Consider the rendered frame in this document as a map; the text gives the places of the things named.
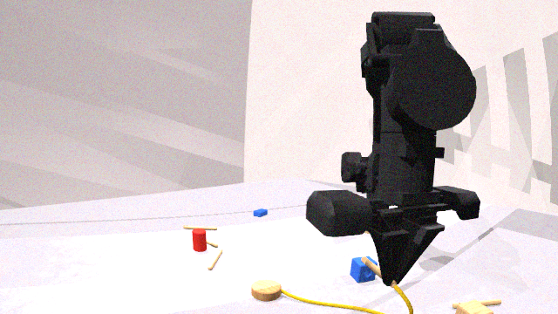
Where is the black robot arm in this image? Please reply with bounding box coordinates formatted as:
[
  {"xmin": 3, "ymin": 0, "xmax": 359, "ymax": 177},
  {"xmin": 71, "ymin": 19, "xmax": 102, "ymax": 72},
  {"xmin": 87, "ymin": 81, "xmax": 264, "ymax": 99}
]
[{"xmin": 340, "ymin": 11, "xmax": 477, "ymax": 199}]

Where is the yellow string with wooden stick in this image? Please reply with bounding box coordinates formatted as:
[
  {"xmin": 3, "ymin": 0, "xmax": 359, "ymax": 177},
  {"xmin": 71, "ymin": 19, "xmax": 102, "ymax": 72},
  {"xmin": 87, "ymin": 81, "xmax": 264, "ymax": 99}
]
[{"xmin": 282, "ymin": 256, "xmax": 414, "ymax": 314}]

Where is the small blue block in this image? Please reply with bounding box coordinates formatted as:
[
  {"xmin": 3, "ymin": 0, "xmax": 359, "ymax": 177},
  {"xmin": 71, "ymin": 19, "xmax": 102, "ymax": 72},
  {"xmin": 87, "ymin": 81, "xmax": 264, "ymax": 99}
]
[{"xmin": 254, "ymin": 208, "xmax": 268, "ymax": 217}]

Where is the round wooden button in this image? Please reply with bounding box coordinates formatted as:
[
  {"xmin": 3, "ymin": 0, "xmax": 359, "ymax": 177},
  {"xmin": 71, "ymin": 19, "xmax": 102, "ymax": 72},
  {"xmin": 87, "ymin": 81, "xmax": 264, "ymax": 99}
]
[{"xmin": 251, "ymin": 279, "xmax": 282, "ymax": 302}]

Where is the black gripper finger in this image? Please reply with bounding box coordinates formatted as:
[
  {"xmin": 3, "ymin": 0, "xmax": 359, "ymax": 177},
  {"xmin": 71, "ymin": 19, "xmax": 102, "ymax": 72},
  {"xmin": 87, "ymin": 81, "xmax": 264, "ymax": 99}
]
[
  {"xmin": 393, "ymin": 218, "xmax": 445, "ymax": 284},
  {"xmin": 366, "ymin": 227, "xmax": 410, "ymax": 287}
]

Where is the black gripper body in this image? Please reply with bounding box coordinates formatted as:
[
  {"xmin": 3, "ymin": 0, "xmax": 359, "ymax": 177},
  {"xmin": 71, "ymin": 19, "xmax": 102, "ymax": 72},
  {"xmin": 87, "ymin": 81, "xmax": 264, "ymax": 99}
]
[{"xmin": 305, "ymin": 133, "xmax": 480, "ymax": 238}]

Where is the small tan wooden block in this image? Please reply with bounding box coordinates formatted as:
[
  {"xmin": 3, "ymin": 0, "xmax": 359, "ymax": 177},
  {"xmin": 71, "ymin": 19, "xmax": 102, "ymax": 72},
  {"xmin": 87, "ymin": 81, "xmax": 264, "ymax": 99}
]
[{"xmin": 455, "ymin": 300, "xmax": 493, "ymax": 314}]

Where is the red cylinder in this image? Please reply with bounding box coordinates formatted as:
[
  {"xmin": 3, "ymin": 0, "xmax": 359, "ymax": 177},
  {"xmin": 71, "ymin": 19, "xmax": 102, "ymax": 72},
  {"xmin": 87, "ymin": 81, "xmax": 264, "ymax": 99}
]
[{"xmin": 192, "ymin": 229, "xmax": 207, "ymax": 252}]

